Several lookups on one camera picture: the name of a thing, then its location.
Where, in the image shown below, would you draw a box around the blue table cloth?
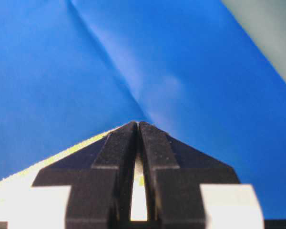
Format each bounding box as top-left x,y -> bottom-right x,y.
0,0 -> 286,219

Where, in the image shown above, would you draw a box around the yellow checked towel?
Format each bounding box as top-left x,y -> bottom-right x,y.
0,127 -> 147,221

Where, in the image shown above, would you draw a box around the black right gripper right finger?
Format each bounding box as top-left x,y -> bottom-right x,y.
139,122 -> 240,229

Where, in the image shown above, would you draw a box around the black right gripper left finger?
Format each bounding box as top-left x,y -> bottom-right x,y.
32,122 -> 136,229

